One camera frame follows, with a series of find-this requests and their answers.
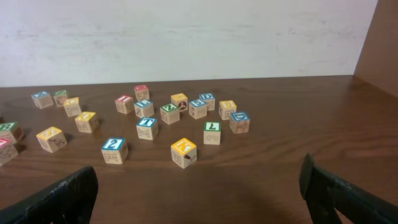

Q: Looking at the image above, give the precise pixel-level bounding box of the yellow block far centre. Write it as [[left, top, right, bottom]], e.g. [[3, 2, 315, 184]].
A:
[[63, 97, 81, 117]]

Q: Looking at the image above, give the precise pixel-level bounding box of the red i block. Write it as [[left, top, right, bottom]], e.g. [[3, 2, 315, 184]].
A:
[[115, 95, 134, 114], [0, 138, 19, 166]]

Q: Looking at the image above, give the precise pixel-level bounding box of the yellow block with ball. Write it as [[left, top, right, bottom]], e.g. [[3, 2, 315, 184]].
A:
[[170, 93, 188, 111]]

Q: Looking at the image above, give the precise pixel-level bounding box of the blue 5 block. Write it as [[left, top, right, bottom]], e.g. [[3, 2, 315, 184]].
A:
[[188, 99, 207, 119]]

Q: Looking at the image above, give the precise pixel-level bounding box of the green Z block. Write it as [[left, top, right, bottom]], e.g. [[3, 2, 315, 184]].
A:
[[160, 103, 180, 124]]

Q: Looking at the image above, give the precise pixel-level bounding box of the blue X block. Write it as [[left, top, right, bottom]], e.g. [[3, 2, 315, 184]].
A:
[[31, 91, 54, 109]]

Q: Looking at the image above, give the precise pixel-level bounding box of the red I block upper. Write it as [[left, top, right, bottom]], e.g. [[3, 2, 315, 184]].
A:
[[115, 95, 134, 114]]

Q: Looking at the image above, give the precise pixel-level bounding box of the green N block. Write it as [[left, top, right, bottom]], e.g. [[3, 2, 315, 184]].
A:
[[53, 90, 68, 107]]

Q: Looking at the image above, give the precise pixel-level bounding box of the yellow 8 block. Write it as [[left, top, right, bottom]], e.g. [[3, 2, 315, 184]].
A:
[[219, 100, 237, 120]]

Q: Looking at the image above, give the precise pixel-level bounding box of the blue D block far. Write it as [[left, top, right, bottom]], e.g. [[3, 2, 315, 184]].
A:
[[199, 93, 216, 111]]

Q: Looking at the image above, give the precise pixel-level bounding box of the blue L block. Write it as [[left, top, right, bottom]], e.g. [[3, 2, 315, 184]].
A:
[[134, 100, 154, 118]]

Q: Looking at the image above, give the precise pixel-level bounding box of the yellow K block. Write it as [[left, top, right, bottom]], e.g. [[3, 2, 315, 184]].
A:
[[170, 138, 197, 169]]

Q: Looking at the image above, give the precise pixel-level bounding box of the blue D block right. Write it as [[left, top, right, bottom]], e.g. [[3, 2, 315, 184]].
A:
[[229, 111, 251, 134]]

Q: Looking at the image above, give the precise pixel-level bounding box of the yellow block near I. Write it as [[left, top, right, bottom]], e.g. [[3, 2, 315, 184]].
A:
[[36, 126, 68, 153]]

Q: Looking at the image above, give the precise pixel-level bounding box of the red block far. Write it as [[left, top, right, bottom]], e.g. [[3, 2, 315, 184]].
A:
[[134, 85, 150, 101]]

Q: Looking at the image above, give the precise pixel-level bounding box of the blue d block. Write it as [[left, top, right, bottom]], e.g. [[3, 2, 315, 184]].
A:
[[199, 93, 216, 111], [229, 111, 251, 134]]

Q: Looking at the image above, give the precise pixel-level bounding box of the green B block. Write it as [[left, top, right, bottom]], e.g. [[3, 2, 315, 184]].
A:
[[0, 121, 24, 144]]

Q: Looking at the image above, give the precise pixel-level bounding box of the blue 2 block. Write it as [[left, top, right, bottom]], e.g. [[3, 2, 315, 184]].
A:
[[101, 138, 129, 164]]

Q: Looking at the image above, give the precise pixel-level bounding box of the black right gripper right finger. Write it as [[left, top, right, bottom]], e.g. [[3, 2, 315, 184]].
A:
[[299, 154, 397, 224]]

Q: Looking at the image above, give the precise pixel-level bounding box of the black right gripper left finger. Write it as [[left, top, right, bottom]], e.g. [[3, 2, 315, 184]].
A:
[[1, 166, 98, 223]]

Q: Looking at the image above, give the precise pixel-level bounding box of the blue T block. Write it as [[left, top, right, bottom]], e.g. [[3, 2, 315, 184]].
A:
[[136, 117, 159, 140]]

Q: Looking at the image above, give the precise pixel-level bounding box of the red I block lower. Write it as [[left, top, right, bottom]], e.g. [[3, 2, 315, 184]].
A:
[[0, 138, 19, 166]]

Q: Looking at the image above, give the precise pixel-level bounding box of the green 7 block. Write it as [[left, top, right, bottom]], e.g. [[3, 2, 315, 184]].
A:
[[203, 121, 221, 145]]

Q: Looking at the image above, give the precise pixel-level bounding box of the yellow block middle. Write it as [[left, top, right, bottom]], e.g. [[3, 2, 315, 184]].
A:
[[75, 111, 100, 133]]

